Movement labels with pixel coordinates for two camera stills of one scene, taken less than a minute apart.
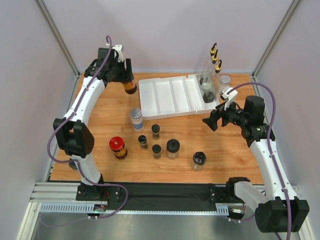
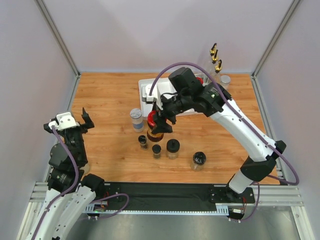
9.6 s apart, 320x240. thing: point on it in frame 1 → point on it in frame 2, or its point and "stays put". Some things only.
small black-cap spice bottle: [142, 140] stays put
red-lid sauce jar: [116, 144] → [153, 137]
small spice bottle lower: [156, 149] stays put
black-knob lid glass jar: [173, 146] stays put
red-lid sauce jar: [130, 87] → [201, 79]
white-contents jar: [224, 81] stays put
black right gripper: [223, 116] → [163, 118]
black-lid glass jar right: [199, 159] stays put
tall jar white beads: [137, 119] stays put
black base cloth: [164, 197] stays put
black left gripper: [127, 75] → [88, 124]
